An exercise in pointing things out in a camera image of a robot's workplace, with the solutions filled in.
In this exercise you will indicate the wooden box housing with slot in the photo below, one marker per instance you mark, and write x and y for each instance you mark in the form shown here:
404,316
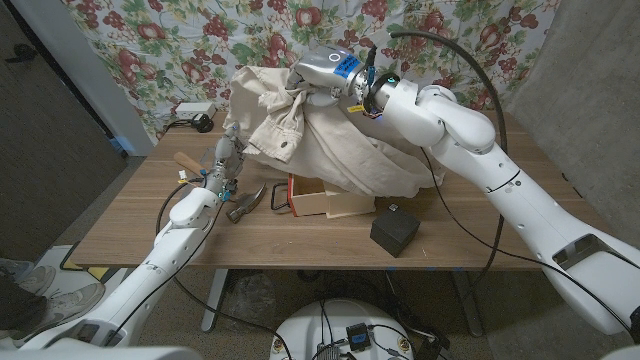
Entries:
352,205

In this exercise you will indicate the floral fruit print backdrop cloth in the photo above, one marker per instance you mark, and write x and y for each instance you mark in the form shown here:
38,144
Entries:
175,50

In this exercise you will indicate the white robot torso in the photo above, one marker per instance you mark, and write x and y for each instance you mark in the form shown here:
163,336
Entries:
310,330

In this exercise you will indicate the white table leg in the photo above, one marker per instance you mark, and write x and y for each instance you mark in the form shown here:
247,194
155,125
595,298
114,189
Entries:
214,300

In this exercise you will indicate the grey table leg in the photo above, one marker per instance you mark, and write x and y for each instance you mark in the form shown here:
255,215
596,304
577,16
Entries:
467,305

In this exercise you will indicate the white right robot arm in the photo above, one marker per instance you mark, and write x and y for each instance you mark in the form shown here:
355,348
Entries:
500,180

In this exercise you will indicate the clear plastic bag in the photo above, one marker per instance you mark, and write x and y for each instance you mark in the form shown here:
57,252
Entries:
250,300

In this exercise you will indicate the black plug adapter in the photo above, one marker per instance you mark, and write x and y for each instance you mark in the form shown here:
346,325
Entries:
203,123

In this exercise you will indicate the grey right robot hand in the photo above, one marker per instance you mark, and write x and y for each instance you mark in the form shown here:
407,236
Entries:
330,70

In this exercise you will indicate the black module with blue label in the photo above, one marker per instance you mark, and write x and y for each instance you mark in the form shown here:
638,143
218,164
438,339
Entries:
358,337

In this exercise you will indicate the dark trouser leg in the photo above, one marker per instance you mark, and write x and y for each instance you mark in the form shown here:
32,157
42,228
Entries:
17,307

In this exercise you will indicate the white power strip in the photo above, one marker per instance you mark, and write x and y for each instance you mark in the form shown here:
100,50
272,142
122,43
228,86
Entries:
195,110

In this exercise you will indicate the grey sneaker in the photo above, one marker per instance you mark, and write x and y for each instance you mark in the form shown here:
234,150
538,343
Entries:
75,299
35,280

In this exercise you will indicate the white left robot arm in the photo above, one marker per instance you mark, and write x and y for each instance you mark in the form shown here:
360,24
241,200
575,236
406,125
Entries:
175,245

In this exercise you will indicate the black box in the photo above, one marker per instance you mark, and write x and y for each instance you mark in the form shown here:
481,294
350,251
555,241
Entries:
395,230

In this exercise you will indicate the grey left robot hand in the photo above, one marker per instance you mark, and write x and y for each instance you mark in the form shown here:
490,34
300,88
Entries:
225,160

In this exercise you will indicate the beige jacket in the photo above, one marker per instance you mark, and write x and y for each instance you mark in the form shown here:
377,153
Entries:
340,145

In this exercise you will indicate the wooden drawer red front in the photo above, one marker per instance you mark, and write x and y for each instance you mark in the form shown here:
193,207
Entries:
307,202

